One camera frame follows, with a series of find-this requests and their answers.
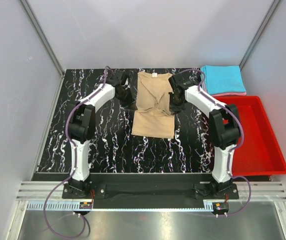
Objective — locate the right aluminium corner post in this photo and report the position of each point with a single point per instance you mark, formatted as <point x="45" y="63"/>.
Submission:
<point x="260" y="31"/>

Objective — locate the left aluminium corner post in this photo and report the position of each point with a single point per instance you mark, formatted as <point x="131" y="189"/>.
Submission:
<point x="41" y="35"/>

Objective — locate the aluminium corner post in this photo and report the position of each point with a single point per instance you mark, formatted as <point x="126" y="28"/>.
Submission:
<point x="41" y="35"/>
<point x="260" y="31"/>

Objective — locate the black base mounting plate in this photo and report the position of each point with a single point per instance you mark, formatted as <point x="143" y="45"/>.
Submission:
<point x="148" y="203"/>

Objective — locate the beige t shirt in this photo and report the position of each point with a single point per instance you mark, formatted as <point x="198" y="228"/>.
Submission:
<point x="153" y="117"/>

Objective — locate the folded light blue t shirt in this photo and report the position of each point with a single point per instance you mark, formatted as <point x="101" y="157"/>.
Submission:
<point x="230" y="75"/>

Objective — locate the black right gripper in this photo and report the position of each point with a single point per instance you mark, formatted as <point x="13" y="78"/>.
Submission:
<point x="172" y="108"/>

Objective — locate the white slotted cable duct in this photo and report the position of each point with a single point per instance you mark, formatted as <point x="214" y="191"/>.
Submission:
<point x="59" y="205"/>

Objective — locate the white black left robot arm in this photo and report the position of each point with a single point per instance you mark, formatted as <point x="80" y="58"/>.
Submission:
<point x="80" y="126"/>

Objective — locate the red plastic bin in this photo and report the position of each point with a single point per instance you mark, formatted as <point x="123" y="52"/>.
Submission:
<point x="260" y="154"/>

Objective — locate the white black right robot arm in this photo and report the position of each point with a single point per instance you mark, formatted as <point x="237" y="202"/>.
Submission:
<point x="224" y="130"/>

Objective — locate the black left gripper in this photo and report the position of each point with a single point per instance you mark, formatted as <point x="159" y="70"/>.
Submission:
<point x="130" y="104"/>

